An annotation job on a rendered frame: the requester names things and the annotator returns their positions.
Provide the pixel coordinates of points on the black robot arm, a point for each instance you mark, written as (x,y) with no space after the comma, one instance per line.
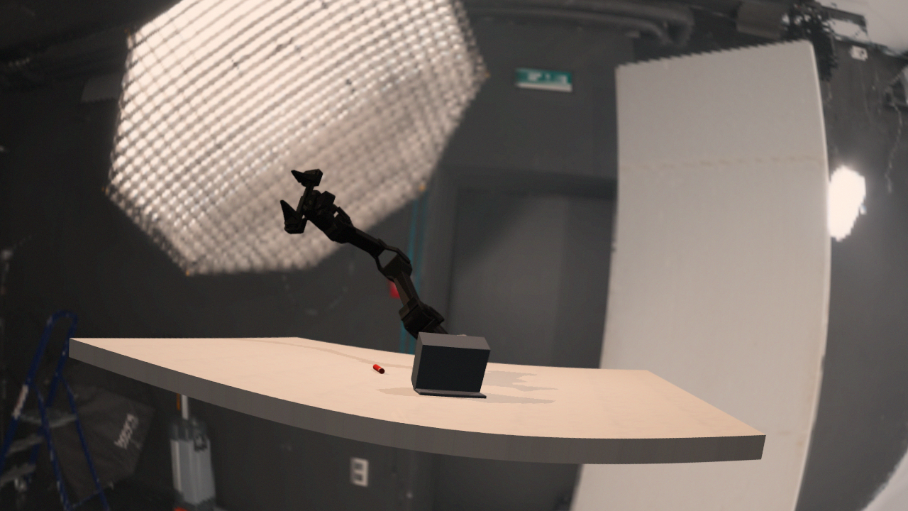
(415,315)

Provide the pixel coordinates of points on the grey flat panel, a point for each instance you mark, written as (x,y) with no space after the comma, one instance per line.
(449,365)

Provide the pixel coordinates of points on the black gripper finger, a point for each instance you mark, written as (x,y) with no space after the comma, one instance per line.
(304,177)
(291,217)

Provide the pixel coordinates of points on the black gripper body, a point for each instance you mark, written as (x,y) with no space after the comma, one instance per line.
(305,205)

